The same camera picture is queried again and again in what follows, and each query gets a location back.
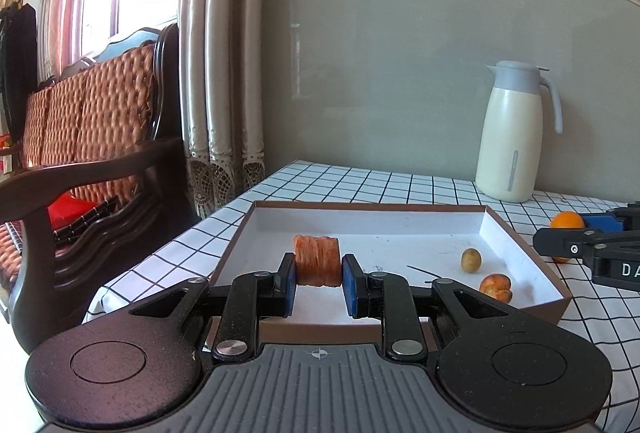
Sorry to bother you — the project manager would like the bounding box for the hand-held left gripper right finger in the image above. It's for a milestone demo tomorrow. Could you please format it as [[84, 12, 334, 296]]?
[[341, 254, 521, 360]]

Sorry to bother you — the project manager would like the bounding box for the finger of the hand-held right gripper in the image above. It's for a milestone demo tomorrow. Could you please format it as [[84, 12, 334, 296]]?
[[532, 229, 640, 264], [582, 208, 640, 234]]

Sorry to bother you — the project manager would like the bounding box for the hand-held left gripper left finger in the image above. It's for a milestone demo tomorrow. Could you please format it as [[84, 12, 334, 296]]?
[[129, 253, 297, 361]]

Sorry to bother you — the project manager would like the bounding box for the orange tangerine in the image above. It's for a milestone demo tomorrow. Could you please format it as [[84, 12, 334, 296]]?
[[550, 211, 586, 263]]

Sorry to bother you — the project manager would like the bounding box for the small brown bun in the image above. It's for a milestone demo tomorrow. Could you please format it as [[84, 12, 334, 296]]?
[[293, 234, 342, 288]]

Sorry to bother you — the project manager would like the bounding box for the brown cardboard box white inside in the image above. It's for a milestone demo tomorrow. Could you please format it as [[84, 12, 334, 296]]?
[[209, 200, 573, 331]]

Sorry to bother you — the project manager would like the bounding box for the brown bread roll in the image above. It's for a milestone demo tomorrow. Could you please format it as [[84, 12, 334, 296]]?
[[479, 274, 513, 303]]

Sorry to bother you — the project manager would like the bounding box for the small yellow-green berry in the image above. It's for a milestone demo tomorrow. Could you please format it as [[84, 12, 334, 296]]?
[[460, 248, 483, 273]]

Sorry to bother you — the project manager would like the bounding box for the cream thermos jug grey lid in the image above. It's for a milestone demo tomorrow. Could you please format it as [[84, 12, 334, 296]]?
[[475, 60, 563, 204]]

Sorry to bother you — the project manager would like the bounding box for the dark wooden sofa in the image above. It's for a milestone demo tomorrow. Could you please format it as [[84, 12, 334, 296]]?
[[0, 23, 201, 354]]

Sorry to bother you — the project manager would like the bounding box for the red bag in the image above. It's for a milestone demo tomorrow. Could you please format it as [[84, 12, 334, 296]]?
[[47, 194, 98, 229]]

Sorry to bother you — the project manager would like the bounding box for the beige lace-hem curtain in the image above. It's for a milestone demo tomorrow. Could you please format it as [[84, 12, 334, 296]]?
[[177, 0, 266, 219]]

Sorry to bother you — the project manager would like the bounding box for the black jacket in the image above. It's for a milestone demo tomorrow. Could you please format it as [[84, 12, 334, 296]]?
[[0, 3, 38, 144]]

